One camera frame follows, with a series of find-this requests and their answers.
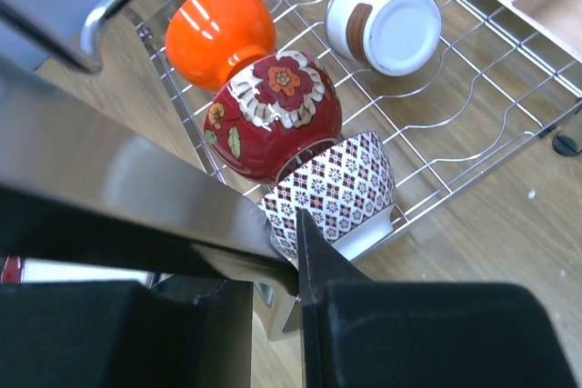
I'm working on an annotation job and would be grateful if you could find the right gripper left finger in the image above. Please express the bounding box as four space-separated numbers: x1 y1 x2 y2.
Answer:
1 276 253 387

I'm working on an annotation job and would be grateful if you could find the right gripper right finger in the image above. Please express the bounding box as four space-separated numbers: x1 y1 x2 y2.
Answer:
296 209 577 387

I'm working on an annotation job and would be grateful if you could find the patterned small bowl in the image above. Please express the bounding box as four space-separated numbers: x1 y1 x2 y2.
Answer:
258 131 395 265

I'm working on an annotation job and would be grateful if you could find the metal two-tier dish rack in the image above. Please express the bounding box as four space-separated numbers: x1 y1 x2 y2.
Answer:
0 0 582 343

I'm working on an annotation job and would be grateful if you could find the steel cup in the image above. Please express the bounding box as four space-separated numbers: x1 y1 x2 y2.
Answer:
325 0 442 77

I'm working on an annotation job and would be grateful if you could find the orange bowl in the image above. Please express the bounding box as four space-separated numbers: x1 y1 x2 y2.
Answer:
165 0 276 93

